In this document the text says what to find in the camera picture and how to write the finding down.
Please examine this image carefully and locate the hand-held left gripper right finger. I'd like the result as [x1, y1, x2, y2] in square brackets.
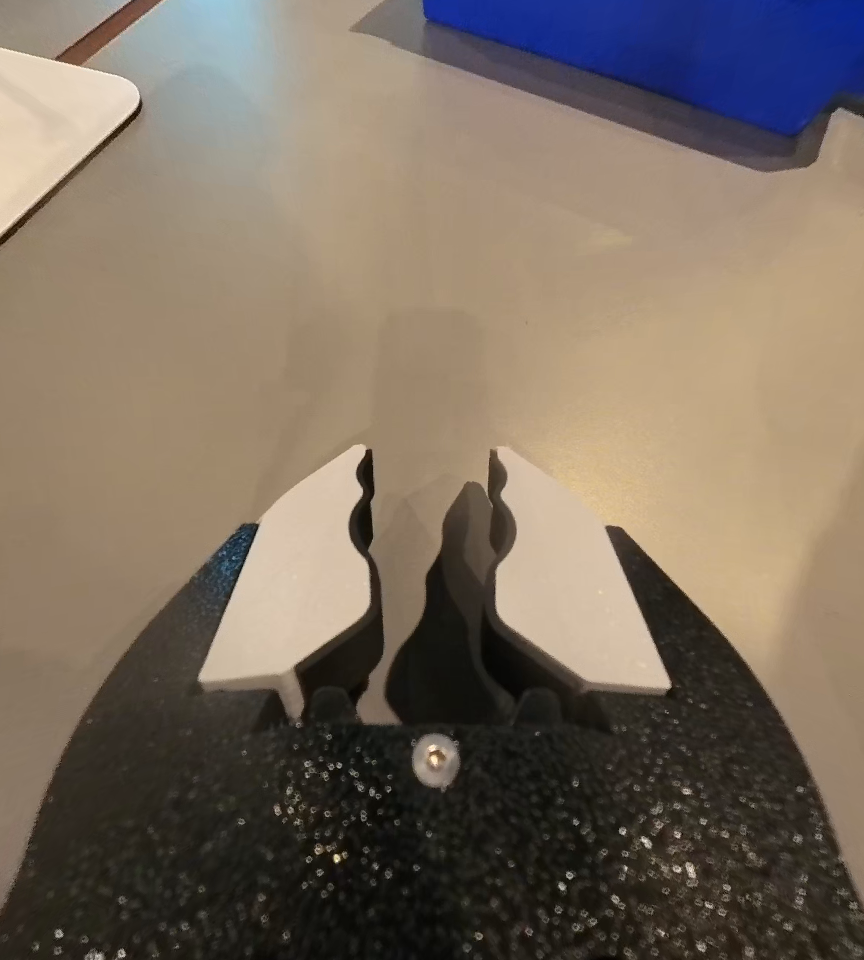
[387, 446, 673, 725]

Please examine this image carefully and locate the white rounded mat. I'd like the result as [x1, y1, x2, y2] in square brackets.
[0, 37, 140, 265]

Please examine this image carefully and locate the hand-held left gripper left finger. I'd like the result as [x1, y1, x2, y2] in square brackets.
[198, 444, 388, 725]

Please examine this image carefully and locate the blue plastic bin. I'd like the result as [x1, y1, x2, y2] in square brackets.
[423, 0, 864, 140]

